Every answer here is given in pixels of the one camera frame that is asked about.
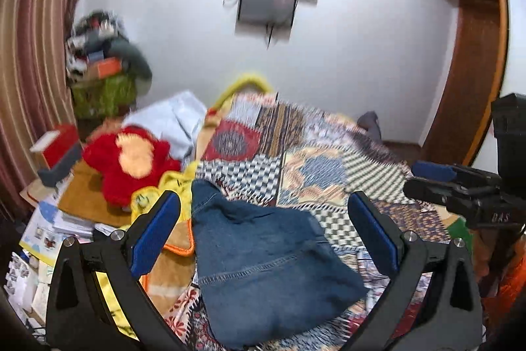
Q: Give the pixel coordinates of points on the dark box under television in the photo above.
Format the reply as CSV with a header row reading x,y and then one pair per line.
x,y
267,5

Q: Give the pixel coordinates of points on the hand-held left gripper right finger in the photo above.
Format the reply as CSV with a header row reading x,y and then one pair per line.
x,y
376,236

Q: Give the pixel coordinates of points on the patchwork blanket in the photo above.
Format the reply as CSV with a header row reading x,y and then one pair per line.
x,y
320,170

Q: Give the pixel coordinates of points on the pile of small boxes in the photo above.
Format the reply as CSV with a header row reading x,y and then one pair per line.
x,y
24,285

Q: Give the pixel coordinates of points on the stack of papers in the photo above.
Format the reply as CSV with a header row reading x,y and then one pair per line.
x,y
45,227

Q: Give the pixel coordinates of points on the green cloth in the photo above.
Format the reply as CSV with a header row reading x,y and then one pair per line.
x,y
102,98

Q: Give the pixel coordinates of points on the light blue cloth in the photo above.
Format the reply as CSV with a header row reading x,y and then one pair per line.
x,y
172,116

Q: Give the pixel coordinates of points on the wooden door frame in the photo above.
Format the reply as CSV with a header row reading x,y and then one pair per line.
x,y
464,67

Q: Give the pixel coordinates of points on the yellow fluffy cloth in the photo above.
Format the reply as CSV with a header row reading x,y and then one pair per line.
x,y
246,79

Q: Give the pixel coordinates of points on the red box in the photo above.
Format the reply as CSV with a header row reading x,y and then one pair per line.
x,y
57,141

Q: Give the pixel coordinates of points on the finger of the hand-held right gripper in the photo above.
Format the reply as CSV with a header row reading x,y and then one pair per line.
x,y
431,169
427,192

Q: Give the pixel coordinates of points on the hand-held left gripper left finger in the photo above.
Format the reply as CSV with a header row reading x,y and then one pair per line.
x,y
156,227

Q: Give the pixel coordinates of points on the pile of clutter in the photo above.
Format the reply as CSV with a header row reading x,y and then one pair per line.
x,y
102,46

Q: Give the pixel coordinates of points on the blue denim jeans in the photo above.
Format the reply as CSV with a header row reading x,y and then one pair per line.
x,y
263,260

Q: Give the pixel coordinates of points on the striped curtain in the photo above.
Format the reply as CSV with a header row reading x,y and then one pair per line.
x,y
33,46

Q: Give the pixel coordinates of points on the tan blanket orange trim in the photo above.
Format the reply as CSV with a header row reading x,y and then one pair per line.
x,y
82,190

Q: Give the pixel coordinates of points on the floral printed sheet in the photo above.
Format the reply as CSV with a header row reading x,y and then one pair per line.
x,y
185,310

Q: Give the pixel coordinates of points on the red plush toy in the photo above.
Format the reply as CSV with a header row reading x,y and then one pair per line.
x,y
107,153

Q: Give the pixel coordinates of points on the yellow printed cloth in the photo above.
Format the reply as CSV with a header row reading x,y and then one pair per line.
x,y
172,180

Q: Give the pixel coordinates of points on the grey bag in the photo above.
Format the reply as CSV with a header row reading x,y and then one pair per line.
x,y
370,125

